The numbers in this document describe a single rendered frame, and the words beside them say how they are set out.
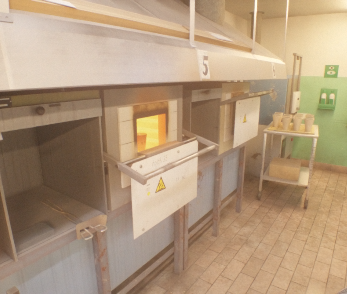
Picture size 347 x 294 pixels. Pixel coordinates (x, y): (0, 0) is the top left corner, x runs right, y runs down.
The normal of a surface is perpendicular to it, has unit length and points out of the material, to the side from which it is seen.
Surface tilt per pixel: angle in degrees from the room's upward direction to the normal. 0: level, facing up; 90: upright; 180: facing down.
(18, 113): 90
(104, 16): 123
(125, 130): 90
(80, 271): 90
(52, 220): 0
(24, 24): 55
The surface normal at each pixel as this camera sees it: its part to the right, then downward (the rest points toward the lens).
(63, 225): 0.00, -0.97
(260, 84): -0.59, 0.22
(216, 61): 0.80, -0.02
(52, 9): 0.68, 0.66
